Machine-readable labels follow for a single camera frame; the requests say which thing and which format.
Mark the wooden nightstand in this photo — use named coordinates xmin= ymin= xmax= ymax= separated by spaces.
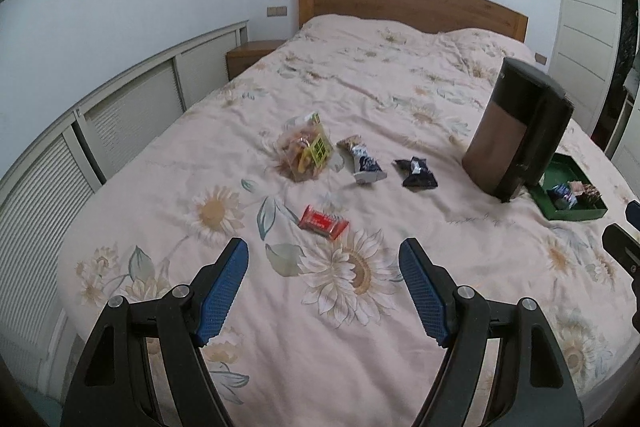
xmin=226 ymin=40 xmax=284 ymax=80

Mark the brown oat snack bag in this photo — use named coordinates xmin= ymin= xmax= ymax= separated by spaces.
xmin=568 ymin=180 xmax=601 ymax=206

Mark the dried fruit snack bag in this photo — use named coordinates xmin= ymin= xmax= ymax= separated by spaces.
xmin=276 ymin=112 xmax=333 ymax=182

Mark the floral pink bed quilt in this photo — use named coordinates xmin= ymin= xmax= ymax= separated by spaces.
xmin=58 ymin=15 xmax=639 ymax=426

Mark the blue white torn snack pack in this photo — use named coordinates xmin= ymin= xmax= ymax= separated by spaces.
xmin=337 ymin=134 xmax=387 ymax=184

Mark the small red snack packet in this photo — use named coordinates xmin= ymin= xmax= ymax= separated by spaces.
xmin=298 ymin=206 xmax=349 ymax=241

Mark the white wardrobe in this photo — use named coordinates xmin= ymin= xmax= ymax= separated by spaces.
xmin=549 ymin=0 xmax=622 ymax=134

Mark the dark navy snack packet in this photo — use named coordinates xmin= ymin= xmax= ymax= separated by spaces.
xmin=394 ymin=157 xmax=438 ymax=190

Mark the green tray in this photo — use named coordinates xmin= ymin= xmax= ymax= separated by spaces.
xmin=528 ymin=153 xmax=608 ymax=222

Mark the brown black cylindrical bin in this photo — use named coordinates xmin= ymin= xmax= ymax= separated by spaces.
xmin=462 ymin=57 xmax=574 ymax=202

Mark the wooden headboard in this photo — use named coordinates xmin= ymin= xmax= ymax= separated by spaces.
xmin=298 ymin=0 xmax=528 ymax=42

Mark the blue white chocolate snack pack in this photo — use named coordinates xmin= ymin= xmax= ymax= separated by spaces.
xmin=547 ymin=183 xmax=577 ymax=210

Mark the wall outlet plate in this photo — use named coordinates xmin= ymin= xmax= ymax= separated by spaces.
xmin=267 ymin=5 xmax=288 ymax=17

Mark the white radiator cover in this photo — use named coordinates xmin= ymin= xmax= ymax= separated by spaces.
xmin=1 ymin=22 xmax=247 ymax=400

